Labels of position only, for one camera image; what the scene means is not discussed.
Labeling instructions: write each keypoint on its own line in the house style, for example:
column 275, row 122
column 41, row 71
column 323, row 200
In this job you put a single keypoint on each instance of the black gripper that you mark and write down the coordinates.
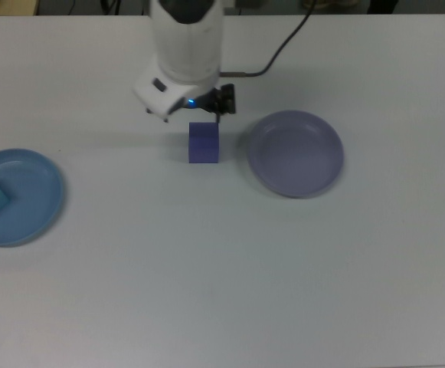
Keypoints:
column 222, row 99

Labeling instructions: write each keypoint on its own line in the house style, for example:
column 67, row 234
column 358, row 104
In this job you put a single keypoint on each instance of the blue plastic plate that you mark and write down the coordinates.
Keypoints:
column 30, row 199

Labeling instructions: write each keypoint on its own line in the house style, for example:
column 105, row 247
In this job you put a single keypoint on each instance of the lilac plastic plate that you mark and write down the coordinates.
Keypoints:
column 295, row 153

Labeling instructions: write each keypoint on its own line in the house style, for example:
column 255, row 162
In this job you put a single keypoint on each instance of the wooden desk panel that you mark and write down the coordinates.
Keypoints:
column 7, row 7

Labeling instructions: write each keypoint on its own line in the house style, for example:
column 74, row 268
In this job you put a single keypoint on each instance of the purple foam cube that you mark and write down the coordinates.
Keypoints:
column 203, row 145

